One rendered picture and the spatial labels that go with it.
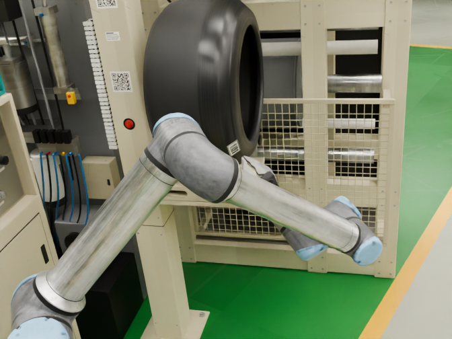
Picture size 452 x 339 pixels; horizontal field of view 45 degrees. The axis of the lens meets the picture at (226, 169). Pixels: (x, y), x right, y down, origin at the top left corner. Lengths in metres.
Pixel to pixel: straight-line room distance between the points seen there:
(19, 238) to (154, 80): 0.69
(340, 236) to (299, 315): 1.22
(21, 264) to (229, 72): 0.94
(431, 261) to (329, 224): 1.63
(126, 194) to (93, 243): 0.15
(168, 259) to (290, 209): 1.04
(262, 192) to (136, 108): 0.82
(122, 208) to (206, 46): 0.59
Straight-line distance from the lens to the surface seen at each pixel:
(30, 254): 2.01
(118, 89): 1.99
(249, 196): 1.28
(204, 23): 1.74
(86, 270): 1.45
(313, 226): 1.41
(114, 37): 1.94
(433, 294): 2.83
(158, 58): 1.72
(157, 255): 2.30
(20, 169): 2.00
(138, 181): 1.34
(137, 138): 2.04
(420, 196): 3.57
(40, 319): 1.45
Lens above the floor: 1.80
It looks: 27 degrees down
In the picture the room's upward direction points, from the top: 6 degrees counter-clockwise
